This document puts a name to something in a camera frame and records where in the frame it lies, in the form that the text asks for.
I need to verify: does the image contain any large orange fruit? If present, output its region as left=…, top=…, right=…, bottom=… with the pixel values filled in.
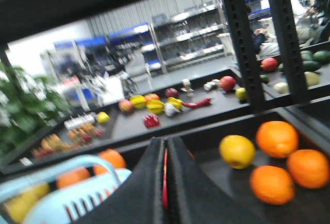
left=256, top=120, right=299, bottom=159

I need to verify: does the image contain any small orange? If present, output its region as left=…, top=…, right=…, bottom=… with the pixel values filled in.
left=250, top=165, right=295, bottom=205
left=287, top=149, right=329, bottom=189

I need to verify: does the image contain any small orange right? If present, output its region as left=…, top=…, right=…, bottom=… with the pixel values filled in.
left=287, top=149, right=329, bottom=189

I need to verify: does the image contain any yellow lemon upper tray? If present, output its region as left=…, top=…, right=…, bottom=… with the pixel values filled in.
left=96, top=112, right=110, bottom=124

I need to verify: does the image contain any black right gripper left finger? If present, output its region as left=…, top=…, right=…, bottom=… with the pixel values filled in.
left=75, top=137, right=165, bottom=223

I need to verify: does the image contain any yellow brown pear fruit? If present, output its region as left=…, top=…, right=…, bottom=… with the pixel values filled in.
left=219, top=135, right=256, bottom=169

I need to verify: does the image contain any small orange left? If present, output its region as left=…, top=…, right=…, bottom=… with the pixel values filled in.
left=250, top=165, right=295, bottom=205

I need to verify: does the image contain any white garlic bulb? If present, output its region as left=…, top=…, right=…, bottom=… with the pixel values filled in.
left=164, top=103, right=180, bottom=117

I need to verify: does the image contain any yellow apple front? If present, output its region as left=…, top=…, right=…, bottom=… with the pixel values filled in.
left=4, top=183, right=51, bottom=223

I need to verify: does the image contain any orange with knob top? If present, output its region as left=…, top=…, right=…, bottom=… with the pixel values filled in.
left=56, top=167, right=91, bottom=188

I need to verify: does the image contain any light blue plastic basket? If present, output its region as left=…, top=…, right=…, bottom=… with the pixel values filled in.
left=1, top=155, right=131, bottom=223

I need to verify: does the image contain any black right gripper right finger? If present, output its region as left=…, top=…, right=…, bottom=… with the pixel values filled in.
left=167, top=136, right=260, bottom=223

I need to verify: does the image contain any red apple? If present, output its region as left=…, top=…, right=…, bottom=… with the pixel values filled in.
left=162, top=149, right=168, bottom=210

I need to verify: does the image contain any potted green plant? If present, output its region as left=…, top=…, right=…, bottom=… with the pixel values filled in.
left=1, top=63, right=70, bottom=157

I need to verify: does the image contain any red chili pepper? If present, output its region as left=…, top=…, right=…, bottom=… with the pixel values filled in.
left=181, top=97, right=212, bottom=109

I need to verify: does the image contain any round orange rear centre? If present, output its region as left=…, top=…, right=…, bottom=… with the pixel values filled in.
left=93, top=149, right=127, bottom=175

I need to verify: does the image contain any black wooden produce stand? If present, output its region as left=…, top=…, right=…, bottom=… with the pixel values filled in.
left=1, top=0, right=329, bottom=223

